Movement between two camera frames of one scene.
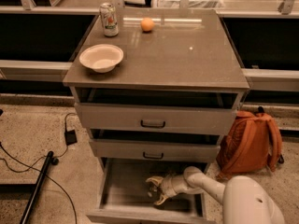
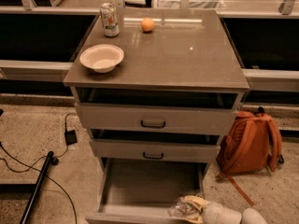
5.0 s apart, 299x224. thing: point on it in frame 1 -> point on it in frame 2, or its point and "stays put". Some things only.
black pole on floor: [49, 161] stays put
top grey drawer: [170, 111] stays put
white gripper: [168, 187] -> [214, 213]
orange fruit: [147, 23] stays put
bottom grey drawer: [124, 199] stays put
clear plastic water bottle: [153, 190] -> [181, 208]
